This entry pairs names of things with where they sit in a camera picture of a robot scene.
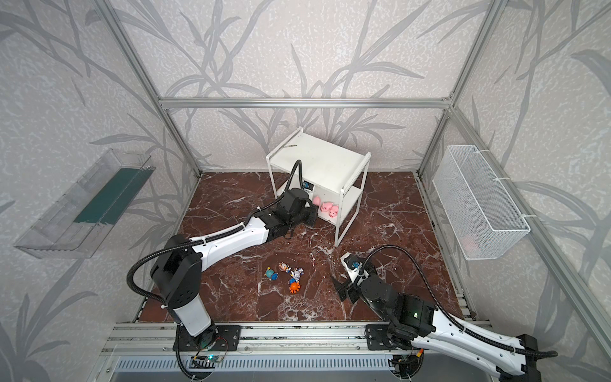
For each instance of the orange hooded Doraemon figure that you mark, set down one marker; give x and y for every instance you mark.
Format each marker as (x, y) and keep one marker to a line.
(295, 287)

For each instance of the teal hooded Doraemon figure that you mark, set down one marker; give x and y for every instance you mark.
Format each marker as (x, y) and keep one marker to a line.
(271, 274)

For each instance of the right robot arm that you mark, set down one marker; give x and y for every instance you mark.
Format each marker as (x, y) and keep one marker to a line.
(415, 325)

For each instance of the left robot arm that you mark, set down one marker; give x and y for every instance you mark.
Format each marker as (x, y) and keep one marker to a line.
(172, 275)

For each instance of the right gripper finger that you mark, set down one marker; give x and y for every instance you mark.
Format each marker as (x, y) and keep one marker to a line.
(352, 295)
(341, 287)

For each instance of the white two-tier shelf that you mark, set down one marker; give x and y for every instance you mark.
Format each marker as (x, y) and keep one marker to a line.
(337, 173)

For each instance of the white wire mesh basket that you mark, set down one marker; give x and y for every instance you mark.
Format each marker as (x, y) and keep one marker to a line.
(476, 202)

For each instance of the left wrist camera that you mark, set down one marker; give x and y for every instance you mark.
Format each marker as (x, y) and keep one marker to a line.
(308, 188)

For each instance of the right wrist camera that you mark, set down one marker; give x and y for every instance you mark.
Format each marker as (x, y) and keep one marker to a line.
(354, 266)

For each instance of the pink toy in basket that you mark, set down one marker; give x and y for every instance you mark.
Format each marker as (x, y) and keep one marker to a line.
(470, 246)

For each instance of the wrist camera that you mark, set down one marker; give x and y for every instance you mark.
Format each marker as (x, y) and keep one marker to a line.
(354, 266)
(308, 188)

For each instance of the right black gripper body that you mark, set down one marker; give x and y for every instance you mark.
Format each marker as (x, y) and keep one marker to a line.
(348, 285)

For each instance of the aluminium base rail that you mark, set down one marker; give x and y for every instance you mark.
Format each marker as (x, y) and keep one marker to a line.
(256, 338)

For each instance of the clear plastic wall bin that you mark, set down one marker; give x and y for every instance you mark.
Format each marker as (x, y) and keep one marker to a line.
(76, 225)

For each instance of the white hooded Doraemon figure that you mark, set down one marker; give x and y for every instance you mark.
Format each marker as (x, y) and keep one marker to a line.
(296, 274)

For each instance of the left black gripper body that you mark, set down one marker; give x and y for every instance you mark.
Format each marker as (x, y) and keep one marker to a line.
(310, 215)

